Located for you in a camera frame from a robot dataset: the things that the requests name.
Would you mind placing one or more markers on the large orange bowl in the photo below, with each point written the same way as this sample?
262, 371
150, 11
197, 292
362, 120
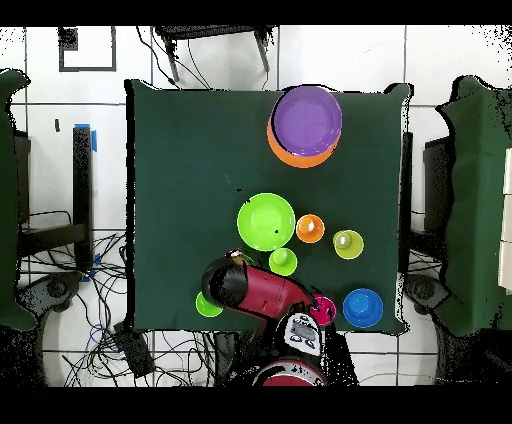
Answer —
300, 160

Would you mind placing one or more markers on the purple bowl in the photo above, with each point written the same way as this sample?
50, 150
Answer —
307, 120

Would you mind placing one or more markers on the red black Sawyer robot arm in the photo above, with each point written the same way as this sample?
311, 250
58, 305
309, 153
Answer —
264, 292

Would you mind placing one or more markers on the green bowl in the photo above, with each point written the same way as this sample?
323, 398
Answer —
266, 222

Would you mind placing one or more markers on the orange cup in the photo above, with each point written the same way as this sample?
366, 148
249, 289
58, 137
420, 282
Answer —
310, 228

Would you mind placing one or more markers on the lime cup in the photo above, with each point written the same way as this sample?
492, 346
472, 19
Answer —
283, 262

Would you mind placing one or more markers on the yellow cup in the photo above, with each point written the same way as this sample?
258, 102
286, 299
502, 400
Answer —
348, 244

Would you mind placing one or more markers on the dark green tablecloth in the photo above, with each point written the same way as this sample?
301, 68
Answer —
180, 140

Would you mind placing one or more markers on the green cup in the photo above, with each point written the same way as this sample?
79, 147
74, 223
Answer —
204, 308

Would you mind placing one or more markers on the pink cup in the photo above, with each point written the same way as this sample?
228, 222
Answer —
327, 312

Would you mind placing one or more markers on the blue bowl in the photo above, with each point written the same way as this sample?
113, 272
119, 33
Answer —
362, 308

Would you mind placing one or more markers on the blue tape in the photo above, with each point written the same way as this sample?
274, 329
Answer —
94, 142

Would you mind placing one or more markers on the black stand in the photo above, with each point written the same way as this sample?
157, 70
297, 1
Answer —
82, 180

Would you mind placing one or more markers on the black power box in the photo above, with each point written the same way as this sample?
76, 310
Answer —
134, 350

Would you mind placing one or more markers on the dark grey chair base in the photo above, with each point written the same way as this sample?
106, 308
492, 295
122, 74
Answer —
52, 290
424, 290

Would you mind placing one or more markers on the green cloth covered table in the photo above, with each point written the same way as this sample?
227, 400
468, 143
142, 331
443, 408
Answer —
480, 160
10, 200

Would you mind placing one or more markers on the white box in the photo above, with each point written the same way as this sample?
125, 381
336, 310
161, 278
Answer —
507, 220

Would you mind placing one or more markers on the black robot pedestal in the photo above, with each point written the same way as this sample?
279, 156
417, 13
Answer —
224, 356

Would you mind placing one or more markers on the black post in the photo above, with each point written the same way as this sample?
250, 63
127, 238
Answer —
407, 180

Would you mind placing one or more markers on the black square frame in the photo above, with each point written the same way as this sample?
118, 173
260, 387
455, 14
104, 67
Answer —
68, 40

